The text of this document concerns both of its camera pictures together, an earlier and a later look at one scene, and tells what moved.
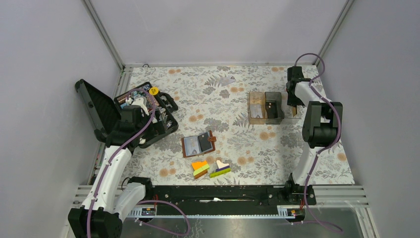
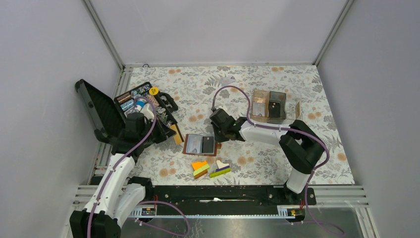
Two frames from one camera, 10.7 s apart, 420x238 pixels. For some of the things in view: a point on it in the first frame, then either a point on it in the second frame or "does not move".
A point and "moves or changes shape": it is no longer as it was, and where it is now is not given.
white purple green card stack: (223, 168) does not move
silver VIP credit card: (192, 146) does not move
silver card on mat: (226, 80) does not move
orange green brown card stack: (200, 167) does not move
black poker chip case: (141, 115) does not move
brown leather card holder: (198, 144) moves or changes shape
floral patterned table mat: (236, 128) does not move
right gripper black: (292, 102) -> (218, 139)
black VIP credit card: (204, 144) moves or changes shape
